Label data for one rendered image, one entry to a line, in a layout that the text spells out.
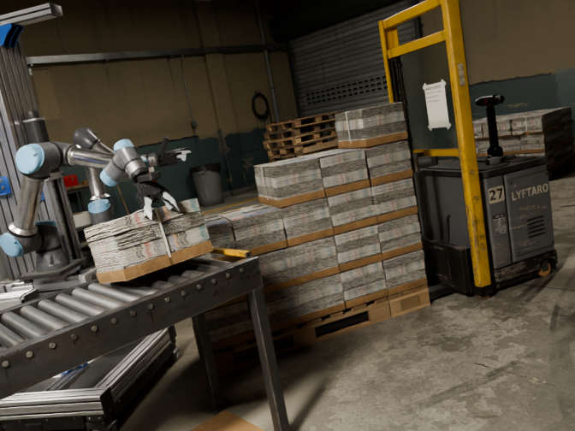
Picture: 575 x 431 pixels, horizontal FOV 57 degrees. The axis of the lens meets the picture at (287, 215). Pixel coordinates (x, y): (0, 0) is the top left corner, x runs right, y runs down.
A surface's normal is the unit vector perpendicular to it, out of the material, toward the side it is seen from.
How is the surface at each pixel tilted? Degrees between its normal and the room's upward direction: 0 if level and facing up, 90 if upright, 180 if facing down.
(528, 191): 90
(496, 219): 90
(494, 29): 90
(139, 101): 90
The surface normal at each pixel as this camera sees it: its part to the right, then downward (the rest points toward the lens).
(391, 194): 0.36, 0.10
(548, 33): -0.73, 0.25
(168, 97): 0.66, 0.01
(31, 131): -0.19, 0.21
